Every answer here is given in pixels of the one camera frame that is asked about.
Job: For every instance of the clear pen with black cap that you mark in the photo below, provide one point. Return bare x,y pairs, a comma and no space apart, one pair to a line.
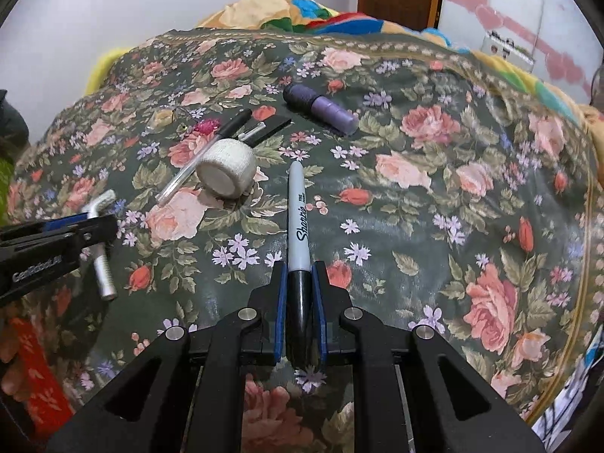
188,172

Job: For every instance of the yellow foam tube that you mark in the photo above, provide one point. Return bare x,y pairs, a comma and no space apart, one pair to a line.
101,68

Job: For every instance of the green leaf-print cloth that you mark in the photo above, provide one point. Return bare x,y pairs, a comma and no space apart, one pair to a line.
4,188

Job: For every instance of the black and grey marker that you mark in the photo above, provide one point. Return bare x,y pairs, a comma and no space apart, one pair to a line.
298,226

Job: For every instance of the dark cloth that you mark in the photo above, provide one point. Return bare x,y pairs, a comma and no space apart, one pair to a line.
12,122

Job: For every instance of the colourful patchwork blanket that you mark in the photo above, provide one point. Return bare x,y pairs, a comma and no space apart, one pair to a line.
264,12

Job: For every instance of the white bandage roll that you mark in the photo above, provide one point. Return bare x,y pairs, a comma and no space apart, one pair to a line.
226,167

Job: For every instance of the red patterned bag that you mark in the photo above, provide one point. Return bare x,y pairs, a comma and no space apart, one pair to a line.
33,373

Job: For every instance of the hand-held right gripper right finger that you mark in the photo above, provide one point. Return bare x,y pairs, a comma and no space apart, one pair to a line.
318,306

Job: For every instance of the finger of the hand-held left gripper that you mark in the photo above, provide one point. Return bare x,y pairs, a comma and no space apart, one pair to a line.
71,240
61,222

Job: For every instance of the dark floral blanket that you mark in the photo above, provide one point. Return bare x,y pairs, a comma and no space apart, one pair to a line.
401,226

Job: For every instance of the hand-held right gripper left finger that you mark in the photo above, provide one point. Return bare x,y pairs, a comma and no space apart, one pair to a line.
281,306

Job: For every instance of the purple cylindrical tube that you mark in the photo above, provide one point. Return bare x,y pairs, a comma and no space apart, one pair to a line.
321,108

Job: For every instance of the bent silver metal tube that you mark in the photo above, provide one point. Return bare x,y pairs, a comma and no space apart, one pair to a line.
104,273

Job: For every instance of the wardrobe with pink heart stickers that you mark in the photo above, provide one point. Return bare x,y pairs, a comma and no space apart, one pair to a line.
519,9

